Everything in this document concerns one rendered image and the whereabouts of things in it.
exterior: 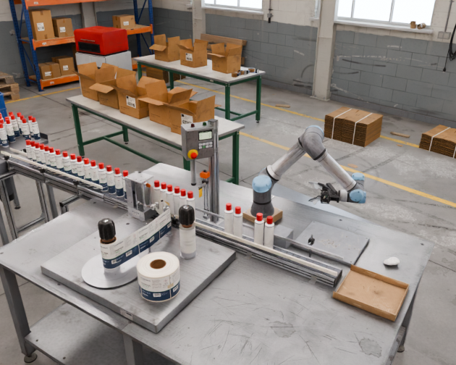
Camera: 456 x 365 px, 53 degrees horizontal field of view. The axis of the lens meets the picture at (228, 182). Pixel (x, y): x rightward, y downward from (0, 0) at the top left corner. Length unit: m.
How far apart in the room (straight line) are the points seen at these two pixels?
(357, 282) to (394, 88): 5.63
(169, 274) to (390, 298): 1.08
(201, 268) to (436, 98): 5.77
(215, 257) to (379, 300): 0.86
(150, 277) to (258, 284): 0.57
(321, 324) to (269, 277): 0.39
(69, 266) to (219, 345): 0.94
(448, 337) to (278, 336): 1.73
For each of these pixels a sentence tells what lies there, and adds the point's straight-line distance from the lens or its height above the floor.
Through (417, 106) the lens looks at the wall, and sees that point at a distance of 7.72.
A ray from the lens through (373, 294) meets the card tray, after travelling 2.42.
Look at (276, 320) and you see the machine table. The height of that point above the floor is 0.83.
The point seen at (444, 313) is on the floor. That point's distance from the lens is 3.78.
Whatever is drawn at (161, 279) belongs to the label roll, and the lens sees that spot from 2.14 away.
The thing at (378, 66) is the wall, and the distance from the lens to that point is 7.88.
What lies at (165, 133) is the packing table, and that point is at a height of 0.78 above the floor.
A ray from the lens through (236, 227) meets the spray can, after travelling 2.56.
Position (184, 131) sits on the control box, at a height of 1.46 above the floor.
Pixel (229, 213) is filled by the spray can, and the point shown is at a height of 1.04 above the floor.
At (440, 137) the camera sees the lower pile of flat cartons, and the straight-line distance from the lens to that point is 6.53.
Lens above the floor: 2.34
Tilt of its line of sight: 27 degrees down
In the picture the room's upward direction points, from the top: straight up
